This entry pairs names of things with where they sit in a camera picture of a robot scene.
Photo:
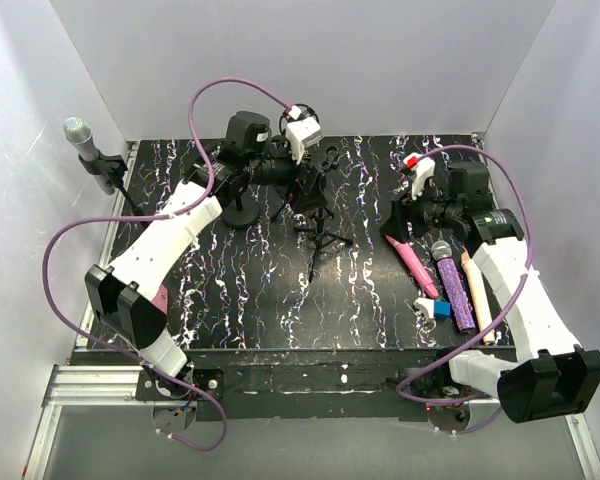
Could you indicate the black stand left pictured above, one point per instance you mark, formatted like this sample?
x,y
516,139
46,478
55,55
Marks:
x,y
109,172

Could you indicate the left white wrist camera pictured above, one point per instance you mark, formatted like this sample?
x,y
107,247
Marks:
x,y
302,131

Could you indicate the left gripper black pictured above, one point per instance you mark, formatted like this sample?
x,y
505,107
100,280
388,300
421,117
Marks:
x,y
311,195

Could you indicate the white and blue block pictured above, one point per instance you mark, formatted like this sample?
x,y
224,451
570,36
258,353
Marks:
x,y
433,309

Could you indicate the black round-base desk stand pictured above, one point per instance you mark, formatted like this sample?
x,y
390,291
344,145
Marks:
x,y
242,213

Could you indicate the black tripod stand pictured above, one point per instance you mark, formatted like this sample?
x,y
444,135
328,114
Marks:
x,y
295,169
322,230

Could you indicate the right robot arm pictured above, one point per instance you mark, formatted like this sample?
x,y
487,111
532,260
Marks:
x,y
552,375

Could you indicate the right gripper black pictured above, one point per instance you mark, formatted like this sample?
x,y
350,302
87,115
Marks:
x,y
395,225

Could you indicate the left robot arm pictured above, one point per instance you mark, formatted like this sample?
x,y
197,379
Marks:
x,y
123,293

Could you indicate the beige peach microphone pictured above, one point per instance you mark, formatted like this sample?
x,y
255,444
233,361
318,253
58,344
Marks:
x,y
478,291

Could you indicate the purple glitter microphone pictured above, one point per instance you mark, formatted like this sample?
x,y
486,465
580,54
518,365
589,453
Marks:
x,y
442,254

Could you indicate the pink plastic block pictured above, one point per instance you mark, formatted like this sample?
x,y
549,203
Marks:
x,y
161,299

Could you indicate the pink tall microphone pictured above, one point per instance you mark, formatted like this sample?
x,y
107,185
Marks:
x,y
415,267

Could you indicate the silver grey microphone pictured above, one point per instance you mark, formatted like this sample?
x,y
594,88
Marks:
x,y
79,135

